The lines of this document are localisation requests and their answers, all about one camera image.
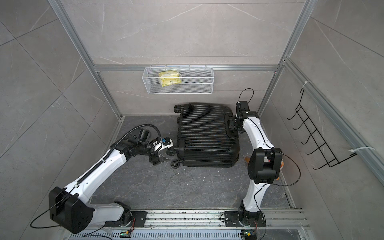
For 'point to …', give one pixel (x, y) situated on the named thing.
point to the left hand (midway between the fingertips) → (167, 148)
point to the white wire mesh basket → (194, 80)
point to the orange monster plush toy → (247, 159)
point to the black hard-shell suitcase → (204, 139)
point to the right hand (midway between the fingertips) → (236, 126)
